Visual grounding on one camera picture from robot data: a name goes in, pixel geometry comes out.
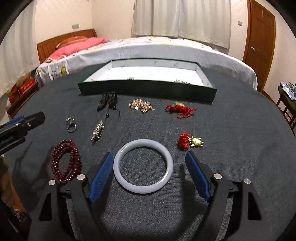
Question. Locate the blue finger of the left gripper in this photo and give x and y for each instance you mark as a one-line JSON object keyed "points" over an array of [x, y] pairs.
{"points": [[15, 120], [28, 123]]}

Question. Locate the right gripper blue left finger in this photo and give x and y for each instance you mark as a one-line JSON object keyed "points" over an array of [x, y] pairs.
{"points": [[98, 177]]}

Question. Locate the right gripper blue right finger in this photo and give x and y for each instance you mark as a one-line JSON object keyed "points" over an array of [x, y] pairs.
{"points": [[198, 173]]}

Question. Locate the gold turtle red tassel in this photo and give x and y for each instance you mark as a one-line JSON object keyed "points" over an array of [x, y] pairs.
{"points": [[186, 141]]}

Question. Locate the white jade bangle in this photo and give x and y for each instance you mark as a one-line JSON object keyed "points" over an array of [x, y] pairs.
{"points": [[139, 143]]}

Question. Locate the red cord gold pendant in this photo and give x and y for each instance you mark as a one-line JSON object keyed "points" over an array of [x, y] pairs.
{"points": [[180, 109]]}

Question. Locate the wooden nightstand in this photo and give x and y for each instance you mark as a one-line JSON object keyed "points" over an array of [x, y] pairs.
{"points": [[13, 110]]}

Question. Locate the red box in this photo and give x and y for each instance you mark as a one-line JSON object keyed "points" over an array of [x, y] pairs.
{"points": [[26, 85]]}

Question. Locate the dark grey table cloth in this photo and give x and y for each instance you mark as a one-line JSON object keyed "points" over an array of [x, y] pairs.
{"points": [[245, 136]]}

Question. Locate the wooden headboard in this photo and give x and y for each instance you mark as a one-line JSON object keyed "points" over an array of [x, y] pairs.
{"points": [[47, 47]]}

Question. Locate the pink pillow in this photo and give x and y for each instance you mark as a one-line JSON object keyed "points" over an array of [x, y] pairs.
{"points": [[75, 48]]}

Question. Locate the dark green tray box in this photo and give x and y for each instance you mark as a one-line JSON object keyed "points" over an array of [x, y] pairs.
{"points": [[151, 77]]}

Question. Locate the orange brown cushion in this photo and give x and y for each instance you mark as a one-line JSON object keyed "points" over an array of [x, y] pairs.
{"points": [[71, 40]]}

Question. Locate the wooden chair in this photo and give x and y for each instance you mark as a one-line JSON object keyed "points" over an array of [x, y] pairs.
{"points": [[287, 108]]}

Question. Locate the clothes pile on chair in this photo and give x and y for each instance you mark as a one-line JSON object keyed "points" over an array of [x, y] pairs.
{"points": [[287, 91]]}

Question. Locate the bed with patterned sheet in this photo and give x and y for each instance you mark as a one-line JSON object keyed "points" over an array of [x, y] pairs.
{"points": [[145, 47]]}

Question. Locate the brown wooden door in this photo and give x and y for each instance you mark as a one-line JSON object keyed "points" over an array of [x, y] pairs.
{"points": [[260, 41]]}

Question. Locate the white curtain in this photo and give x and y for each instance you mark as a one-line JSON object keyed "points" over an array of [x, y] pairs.
{"points": [[206, 21]]}

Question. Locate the wall socket plate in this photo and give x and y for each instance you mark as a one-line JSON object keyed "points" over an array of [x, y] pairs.
{"points": [[76, 26]]}

